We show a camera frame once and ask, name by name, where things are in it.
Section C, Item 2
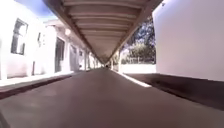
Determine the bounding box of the group of trees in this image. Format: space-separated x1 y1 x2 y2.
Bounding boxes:
111 16 157 65

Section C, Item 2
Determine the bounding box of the dark paved walkway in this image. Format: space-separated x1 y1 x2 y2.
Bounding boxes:
0 68 224 128

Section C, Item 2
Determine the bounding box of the wooden walkway canopy with posts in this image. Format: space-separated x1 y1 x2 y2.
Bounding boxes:
43 0 164 73

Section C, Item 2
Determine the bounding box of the dark paved ground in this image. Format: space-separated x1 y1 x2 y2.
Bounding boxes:
124 72 224 112

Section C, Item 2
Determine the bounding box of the plain white building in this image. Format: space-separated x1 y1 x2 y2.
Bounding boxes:
152 0 224 83

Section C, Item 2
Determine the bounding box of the white building with dark windows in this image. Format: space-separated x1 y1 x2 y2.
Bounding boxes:
0 0 105 82

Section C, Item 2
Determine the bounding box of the pale paved strip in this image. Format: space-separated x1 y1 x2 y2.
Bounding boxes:
0 69 85 100

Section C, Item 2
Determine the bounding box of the low white wall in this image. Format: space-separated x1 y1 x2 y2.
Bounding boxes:
118 63 158 75

